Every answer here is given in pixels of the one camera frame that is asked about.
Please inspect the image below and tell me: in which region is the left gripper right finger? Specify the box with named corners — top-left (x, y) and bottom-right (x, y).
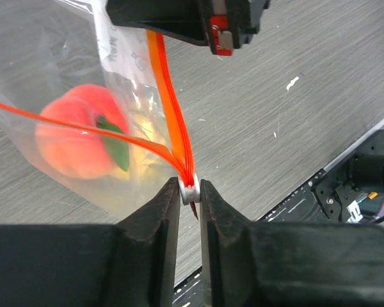
top-left (200, 180), bottom-right (384, 306)

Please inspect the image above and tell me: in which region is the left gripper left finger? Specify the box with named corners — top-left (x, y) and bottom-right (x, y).
top-left (0, 178), bottom-right (180, 306)

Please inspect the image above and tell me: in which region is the yellow pear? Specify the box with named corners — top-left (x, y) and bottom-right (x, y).
top-left (111, 114), bottom-right (175, 183)

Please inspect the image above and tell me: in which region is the clear orange zip top bag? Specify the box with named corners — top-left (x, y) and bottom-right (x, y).
top-left (0, 1), bottom-right (200, 217)

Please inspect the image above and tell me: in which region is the red orange peach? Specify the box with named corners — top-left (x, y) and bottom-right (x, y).
top-left (35, 84), bottom-right (129, 179)

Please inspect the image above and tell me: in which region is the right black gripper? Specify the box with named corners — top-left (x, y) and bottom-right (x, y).
top-left (106, 0), bottom-right (271, 56)

